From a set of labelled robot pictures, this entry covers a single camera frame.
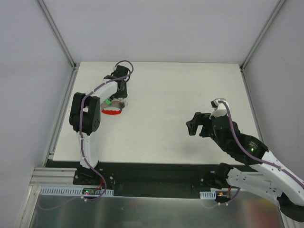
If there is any steel key holder red handle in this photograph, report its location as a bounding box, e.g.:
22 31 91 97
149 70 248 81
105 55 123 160
101 98 128 115

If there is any green key tag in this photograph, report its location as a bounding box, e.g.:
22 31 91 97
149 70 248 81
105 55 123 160
105 99 111 105

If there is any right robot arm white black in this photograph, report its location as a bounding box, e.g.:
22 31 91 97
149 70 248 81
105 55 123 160
186 112 304 222

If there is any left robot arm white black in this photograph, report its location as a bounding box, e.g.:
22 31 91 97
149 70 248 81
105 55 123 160
69 64 133 185

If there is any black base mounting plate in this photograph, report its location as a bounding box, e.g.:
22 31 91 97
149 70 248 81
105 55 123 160
46 161 219 199

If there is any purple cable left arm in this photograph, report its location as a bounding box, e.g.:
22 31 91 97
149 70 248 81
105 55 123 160
35 60 135 211

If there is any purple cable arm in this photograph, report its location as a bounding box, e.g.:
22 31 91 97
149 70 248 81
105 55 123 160
201 101 304 209
35 60 135 211

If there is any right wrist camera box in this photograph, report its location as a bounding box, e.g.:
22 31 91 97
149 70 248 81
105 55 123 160
210 98 229 119

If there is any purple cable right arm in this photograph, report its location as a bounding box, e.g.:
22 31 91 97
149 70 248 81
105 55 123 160
201 101 304 209

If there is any white slotted cable duct right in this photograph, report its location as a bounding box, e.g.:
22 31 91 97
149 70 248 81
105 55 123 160
199 190 217 200

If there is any white slotted cable duct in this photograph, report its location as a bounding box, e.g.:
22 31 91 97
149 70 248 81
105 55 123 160
199 190 217 200
40 186 114 197

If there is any aluminium side rail left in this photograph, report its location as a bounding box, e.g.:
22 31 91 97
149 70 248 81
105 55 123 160
41 66 78 167

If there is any aluminium frame post left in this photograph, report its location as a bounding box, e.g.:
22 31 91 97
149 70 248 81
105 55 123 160
35 0 77 70

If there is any aluminium frame post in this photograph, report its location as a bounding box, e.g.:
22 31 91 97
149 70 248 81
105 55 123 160
240 0 287 72
35 0 77 70

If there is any white slotted cable duct left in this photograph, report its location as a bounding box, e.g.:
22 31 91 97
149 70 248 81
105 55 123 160
40 186 114 197

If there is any aluminium frame post right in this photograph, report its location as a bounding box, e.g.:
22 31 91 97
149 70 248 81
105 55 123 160
240 0 287 72

